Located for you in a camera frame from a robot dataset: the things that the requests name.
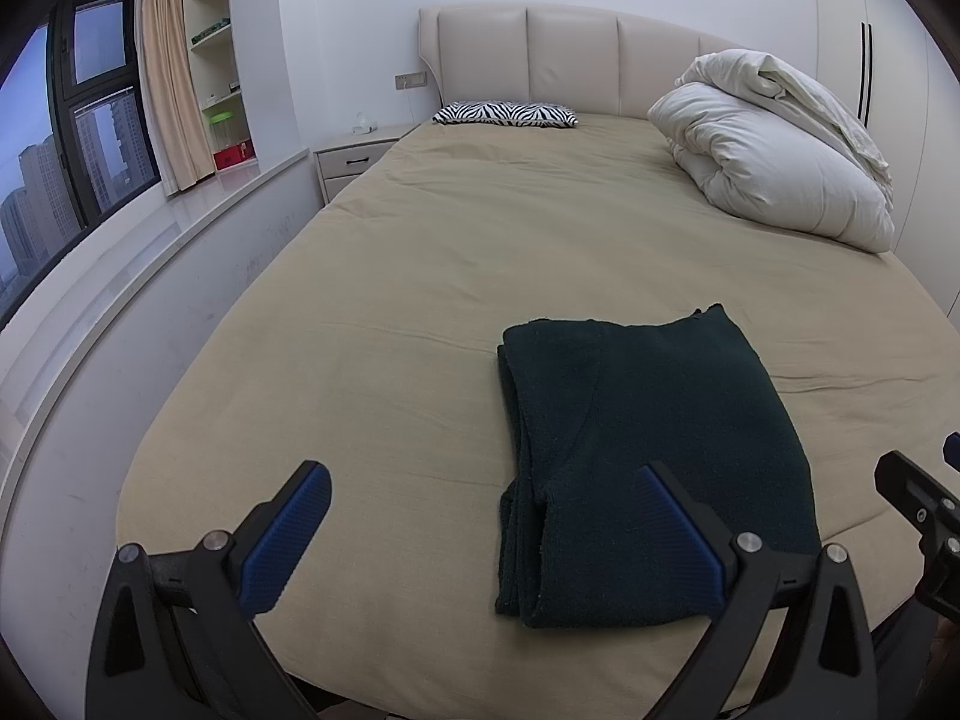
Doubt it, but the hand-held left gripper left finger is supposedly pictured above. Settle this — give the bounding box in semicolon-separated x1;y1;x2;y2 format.
84;460;333;720

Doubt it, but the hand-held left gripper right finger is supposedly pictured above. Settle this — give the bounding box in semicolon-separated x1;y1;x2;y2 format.
636;461;878;720

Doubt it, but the dark green sweater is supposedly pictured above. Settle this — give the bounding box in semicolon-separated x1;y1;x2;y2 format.
493;303;822;629

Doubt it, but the person's leg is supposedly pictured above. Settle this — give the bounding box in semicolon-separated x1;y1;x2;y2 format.
870;600;947;717

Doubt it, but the white window sill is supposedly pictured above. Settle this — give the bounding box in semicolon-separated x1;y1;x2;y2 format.
0;146;312;511

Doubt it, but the white folded duvet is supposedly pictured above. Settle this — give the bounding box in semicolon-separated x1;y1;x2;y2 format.
646;49;897;254

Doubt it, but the bed with beige sheet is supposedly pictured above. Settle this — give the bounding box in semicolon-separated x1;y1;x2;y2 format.
116;116;960;713

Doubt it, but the white wardrobe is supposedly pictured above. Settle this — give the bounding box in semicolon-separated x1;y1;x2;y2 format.
810;0;960;308

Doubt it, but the white nightstand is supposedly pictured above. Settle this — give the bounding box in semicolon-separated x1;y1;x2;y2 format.
313;122;417;203

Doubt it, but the dark framed window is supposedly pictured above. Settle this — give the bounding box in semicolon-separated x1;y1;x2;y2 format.
0;0;162;331

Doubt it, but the zebra print pillow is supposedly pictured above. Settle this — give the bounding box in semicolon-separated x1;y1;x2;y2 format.
433;100;580;128

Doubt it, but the beige curtain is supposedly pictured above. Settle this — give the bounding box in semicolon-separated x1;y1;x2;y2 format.
135;0;218;194

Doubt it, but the beige padded headboard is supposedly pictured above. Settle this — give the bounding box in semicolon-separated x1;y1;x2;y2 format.
418;4;758;121

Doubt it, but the white shelf unit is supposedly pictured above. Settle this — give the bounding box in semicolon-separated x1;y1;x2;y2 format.
182;0;260;173

